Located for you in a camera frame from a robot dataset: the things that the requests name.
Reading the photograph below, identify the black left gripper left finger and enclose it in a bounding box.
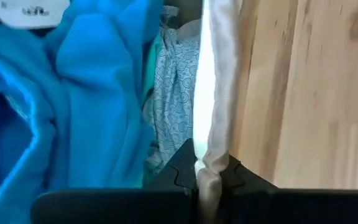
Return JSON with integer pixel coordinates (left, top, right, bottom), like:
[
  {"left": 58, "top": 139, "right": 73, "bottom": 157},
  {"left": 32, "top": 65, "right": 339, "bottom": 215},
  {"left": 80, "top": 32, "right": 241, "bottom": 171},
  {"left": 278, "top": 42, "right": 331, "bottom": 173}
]
[{"left": 31, "top": 138, "right": 199, "bottom": 224}]

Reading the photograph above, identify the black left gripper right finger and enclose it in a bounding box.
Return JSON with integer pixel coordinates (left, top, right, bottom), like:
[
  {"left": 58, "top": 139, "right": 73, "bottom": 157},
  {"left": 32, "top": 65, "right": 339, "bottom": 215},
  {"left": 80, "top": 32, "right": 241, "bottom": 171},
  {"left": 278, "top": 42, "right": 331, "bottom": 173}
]
[{"left": 218, "top": 154, "right": 358, "bottom": 224}]

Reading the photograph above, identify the bright blue garment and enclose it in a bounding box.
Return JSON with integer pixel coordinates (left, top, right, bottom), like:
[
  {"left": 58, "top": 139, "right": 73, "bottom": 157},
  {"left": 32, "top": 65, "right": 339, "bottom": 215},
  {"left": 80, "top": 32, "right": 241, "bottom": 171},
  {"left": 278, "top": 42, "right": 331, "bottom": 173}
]
[{"left": 0, "top": 0, "right": 165, "bottom": 224}]

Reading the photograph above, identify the teal garment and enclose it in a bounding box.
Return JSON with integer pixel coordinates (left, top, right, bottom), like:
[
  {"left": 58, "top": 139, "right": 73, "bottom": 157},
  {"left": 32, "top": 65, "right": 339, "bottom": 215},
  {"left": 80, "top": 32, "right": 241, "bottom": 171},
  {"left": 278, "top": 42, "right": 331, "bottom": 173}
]
[{"left": 140, "top": 30, "right": 164, "bottom": 189}]

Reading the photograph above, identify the pale blue patterned garment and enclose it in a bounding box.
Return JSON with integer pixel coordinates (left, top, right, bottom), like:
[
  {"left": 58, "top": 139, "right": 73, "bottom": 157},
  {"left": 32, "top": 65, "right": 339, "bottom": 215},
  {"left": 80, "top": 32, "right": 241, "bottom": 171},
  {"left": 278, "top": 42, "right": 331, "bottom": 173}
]
[{"left": 143, "top": 5, "right": 202, "bottom": 175}]

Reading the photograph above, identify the white paper tag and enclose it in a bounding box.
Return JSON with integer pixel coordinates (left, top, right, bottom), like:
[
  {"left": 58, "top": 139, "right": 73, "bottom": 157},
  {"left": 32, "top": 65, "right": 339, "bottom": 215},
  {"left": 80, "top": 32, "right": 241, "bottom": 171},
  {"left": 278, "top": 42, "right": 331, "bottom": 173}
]
[{"left": 0, "top": 0, "right": 71, "bottom": 30}]

